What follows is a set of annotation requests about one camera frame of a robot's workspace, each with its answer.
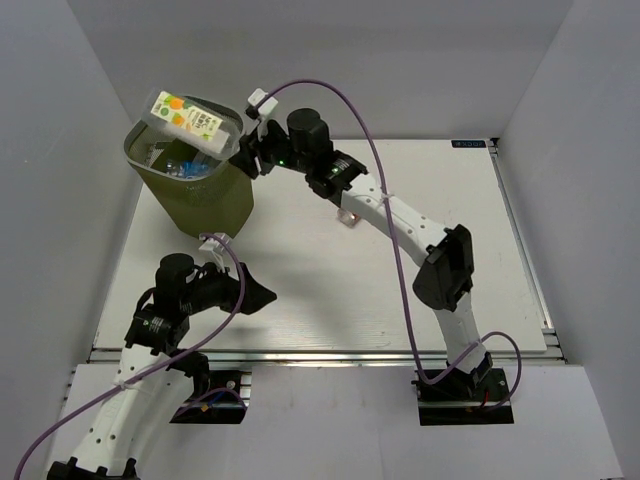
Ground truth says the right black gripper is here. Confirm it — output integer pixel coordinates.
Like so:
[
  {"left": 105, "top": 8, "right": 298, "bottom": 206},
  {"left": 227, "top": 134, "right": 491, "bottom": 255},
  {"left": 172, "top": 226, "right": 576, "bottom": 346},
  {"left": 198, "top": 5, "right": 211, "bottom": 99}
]
[{"left": 229, "top": 113, "right": 314, "bottom": 180}]

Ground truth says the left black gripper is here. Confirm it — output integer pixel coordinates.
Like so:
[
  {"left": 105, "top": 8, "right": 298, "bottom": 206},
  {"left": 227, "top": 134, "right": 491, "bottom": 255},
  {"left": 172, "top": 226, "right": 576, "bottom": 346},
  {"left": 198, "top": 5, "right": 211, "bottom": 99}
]
[{"left": 182, "top": 258, "right": 277, "bottom": 314}]

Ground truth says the blue label blue cap bottle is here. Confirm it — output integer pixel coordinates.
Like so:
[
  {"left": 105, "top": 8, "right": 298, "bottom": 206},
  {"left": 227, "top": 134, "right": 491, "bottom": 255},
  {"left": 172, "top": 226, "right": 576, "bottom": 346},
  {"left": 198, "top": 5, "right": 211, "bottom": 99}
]
[{"left": 165, "top": 160, "right": 209, "bottom": 179}]

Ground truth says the orange label white cap bottle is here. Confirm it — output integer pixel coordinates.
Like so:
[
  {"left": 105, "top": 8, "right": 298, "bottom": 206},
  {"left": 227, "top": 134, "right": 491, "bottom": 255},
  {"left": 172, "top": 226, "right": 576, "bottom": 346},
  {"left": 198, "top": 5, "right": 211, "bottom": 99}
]
[{"left": 141, "top": 90, "right": 243, "bottom": 161}]

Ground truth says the red cap red label bottle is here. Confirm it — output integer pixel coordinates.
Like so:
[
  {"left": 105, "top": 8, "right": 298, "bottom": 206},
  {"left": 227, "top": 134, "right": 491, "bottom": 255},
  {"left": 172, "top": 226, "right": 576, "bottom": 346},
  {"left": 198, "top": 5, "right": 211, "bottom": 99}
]
[{"left": 337, "top": 209, "right": 360, "bottom": 228}]

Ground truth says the clear bottle blue-white cap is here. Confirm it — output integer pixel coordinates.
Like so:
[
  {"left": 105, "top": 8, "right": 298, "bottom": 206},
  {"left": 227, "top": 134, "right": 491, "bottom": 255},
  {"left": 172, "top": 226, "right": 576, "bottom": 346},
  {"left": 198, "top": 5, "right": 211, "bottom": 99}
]
[{"left": 192, "top": 152, "right": 215, "bottom": 168}]

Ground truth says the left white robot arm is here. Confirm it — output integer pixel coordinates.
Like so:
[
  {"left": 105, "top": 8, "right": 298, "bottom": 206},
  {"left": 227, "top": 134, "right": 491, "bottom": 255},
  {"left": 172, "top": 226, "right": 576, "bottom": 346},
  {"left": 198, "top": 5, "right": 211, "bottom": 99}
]
[{"left": 47, "top": 253, "right": 277, "bottom": 479}]

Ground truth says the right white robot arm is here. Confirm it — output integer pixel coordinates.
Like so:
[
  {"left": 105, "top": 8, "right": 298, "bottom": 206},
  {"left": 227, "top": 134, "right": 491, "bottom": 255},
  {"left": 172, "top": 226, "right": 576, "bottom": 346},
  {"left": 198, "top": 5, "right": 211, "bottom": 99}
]
[{"left": 231, "top": 106, "right": 493, "bottom": 399}]

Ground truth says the green mesh waste bin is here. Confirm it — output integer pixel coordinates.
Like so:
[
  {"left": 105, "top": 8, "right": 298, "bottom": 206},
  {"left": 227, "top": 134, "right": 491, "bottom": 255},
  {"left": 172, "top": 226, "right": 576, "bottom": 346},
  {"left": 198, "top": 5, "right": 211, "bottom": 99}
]
[{"left": 124, "top": 95, "right": 254, "bottom": 237}]

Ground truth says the blue corner label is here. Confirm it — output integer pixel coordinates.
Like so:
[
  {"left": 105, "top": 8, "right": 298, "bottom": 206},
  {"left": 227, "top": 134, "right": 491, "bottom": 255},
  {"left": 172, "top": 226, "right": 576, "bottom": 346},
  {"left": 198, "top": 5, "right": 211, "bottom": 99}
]
[{"left": 451, "top": 139, "right": 487, "bottom": 149}]

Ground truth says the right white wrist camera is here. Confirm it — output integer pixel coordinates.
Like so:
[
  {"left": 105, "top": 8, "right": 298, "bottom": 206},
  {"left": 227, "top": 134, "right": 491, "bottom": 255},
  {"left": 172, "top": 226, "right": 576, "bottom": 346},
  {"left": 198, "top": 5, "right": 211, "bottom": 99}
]
[{"left": 245, "top": 88, "right": 278, "bottom": 122}]

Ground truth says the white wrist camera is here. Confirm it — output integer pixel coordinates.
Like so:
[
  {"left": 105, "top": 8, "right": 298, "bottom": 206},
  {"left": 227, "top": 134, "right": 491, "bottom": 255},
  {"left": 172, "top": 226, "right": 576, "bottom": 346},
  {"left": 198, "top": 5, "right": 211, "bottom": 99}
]
[
  {"left": 198, "top": 233, "right": 232, "bottom": 271},
  {"left": 245, "top": 88, "right": 278, "bottom": 122}
]

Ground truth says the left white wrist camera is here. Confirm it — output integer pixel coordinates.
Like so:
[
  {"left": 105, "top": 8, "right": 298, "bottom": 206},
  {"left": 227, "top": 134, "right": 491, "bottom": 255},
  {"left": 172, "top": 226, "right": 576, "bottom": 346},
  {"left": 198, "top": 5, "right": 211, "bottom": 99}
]
[{"left": 198, "top": 233, "right": 232, "bottom": 271}]

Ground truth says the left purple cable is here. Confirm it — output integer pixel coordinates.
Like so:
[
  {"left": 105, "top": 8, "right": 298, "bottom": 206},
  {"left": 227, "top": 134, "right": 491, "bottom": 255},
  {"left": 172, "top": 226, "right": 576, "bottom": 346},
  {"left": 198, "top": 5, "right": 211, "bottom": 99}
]
[{"left": 10, "top": 232, "right": 246, "bottom": 474}]

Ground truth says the purple cable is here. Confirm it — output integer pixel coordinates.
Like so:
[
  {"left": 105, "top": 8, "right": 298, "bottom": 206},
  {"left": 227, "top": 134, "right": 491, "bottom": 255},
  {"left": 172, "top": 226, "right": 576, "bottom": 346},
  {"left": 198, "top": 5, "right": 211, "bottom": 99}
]
[
  {"left": 259, "top": 79, "right": 524, "bottom": 409},
  {"left": 10, "top": 232, "right": 246, "bottom": 474}
]

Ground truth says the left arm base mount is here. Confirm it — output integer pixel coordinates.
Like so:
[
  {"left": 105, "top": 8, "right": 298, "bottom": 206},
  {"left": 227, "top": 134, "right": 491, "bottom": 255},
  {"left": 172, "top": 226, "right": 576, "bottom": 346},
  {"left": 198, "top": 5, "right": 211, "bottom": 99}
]
[{"left": 171, "top": 362, "right": 252, "bottom": 425}]

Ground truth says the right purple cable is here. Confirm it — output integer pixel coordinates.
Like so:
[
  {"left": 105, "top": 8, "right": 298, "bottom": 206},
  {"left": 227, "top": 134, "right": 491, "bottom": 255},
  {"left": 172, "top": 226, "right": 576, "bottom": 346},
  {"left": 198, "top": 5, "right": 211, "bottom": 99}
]
[{"left": 259, "top": 79, "right": 524, "bottom": 409}]

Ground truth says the aluminium table edge rail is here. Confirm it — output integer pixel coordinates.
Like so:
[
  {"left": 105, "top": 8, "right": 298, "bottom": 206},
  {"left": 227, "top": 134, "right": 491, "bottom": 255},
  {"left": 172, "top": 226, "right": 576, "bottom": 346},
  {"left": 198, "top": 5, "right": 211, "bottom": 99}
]
[{"left": 88, "top": 345, "right": 566, "bottom": 365}]

